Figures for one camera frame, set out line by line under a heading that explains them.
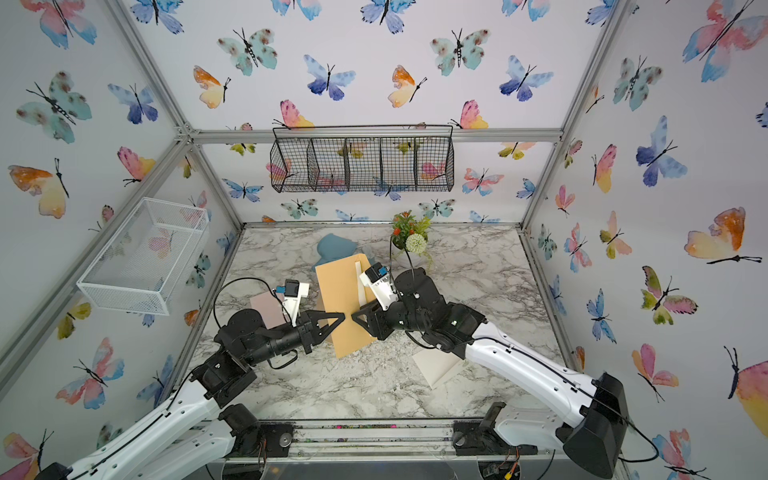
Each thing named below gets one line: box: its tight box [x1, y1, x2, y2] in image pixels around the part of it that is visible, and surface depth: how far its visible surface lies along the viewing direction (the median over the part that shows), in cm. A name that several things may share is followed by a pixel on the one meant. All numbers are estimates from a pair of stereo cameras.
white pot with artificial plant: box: [391, 210, 431, 269], surface depth 100 cm
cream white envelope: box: [412, 348, 463, 390], surface depth 86 cm
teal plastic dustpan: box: [312, 233, 358, 270], surface depth 117 cm
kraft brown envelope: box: [315, 253, 377, 359], surface depth 67 cm
